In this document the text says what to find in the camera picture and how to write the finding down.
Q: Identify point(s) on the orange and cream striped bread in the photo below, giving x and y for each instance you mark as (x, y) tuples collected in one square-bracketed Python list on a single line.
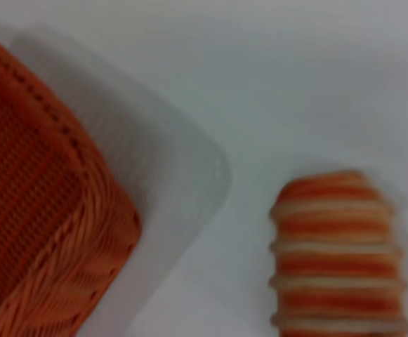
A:
[(337, 259)]

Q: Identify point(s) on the orange woven plastic basket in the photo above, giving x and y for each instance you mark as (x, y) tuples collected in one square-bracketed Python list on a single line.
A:
[(38, 196)]

